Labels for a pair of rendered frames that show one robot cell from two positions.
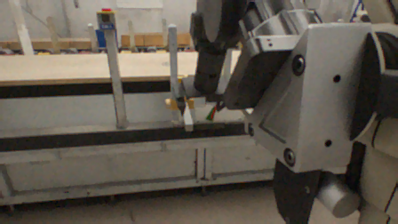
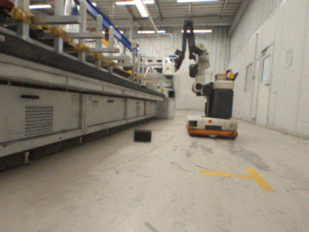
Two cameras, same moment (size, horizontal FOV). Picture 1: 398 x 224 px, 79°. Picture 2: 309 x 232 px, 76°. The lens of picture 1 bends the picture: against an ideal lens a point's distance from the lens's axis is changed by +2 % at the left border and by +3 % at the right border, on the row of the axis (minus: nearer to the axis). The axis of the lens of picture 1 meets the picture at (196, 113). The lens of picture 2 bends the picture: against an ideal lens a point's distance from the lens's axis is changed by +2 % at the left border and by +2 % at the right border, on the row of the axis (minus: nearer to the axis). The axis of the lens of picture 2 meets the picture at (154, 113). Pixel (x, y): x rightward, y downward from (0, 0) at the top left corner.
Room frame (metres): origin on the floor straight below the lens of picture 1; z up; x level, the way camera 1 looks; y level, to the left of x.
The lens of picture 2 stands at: (-0.10, 2.78, 0.44)
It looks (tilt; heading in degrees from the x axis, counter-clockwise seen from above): 3 degrees down; 289
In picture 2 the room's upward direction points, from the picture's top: 3 degrees clockwise
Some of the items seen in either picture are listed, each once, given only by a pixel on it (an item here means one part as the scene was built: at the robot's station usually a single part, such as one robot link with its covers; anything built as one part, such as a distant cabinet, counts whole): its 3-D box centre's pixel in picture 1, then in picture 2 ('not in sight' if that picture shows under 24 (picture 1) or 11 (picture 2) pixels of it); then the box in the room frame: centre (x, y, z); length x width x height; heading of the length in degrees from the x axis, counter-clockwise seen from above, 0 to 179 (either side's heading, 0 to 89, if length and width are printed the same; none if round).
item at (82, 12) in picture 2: not in sight; (82, 35); (0.88, 1.59, 0.89); 0.04 x 0.04 x 0.48; 8
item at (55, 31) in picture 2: not in sight; (61, 34); (0.85, 1.81, 0.82); 0.14 x 0.06 x 0.05; 98
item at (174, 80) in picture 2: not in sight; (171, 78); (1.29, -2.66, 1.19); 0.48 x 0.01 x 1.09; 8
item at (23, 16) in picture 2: not in sight; (27, 19); (0.82, 2.06, 0.81); 0.14 x 0.06 x 0.05; 98
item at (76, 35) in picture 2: not in sight; (70, 35); (0.80, 1.79, 0.82); 0.43 x 0.03 x 0.04; 8
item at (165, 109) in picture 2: not in sight; (149, 86); (2.05, -2.93, 0.95); 1.65 x 0.70 x 1.90; 8
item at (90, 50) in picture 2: not in sight; (90, 50); (0.84, 1.54, 0.80); 0.43 x 0.03 x 0.04; 8
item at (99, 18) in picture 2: not in sight; (98, 45); (0.91, 1.34, 0.91); 0.04 x 0.04 x 0.48; 8
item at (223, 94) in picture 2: not in sight; (217, 97); (-0.04, -0.37, 0.59); 0.55 x 0.34 x 0.83; 103
